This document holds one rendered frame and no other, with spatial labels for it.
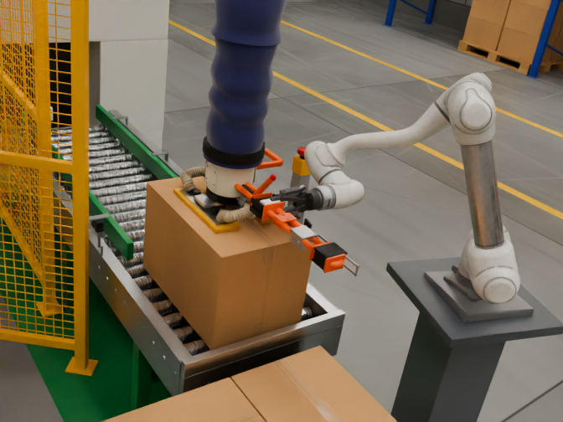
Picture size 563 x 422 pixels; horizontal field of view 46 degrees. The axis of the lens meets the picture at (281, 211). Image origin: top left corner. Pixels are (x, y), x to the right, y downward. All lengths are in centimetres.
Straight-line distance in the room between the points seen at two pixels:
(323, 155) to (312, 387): 84
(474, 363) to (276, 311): 82
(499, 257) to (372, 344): 134
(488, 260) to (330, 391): 70
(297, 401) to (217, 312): 41
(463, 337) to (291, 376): 62
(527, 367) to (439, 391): 104
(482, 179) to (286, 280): 78
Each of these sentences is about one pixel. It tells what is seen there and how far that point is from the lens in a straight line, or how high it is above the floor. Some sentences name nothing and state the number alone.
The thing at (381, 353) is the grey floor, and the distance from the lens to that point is 351.
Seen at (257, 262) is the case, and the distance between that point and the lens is 234.
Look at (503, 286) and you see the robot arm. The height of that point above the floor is 98.
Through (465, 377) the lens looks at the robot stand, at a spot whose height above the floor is 43.
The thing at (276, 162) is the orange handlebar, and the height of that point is 108.
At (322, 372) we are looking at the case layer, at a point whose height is 54.
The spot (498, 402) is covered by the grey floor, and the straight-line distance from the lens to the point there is 348.
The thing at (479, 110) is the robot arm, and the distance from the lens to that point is 216.
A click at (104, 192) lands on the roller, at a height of 54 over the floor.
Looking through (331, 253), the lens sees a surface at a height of 110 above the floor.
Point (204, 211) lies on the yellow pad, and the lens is 246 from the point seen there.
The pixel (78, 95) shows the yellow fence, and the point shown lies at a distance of 255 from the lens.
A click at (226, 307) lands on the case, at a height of 73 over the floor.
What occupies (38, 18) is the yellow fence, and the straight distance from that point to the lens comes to 294.
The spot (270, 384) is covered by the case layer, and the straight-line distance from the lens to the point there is 238.
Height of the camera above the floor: 214
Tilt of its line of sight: 28 degrees down
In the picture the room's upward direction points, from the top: 9 degrees clockwise
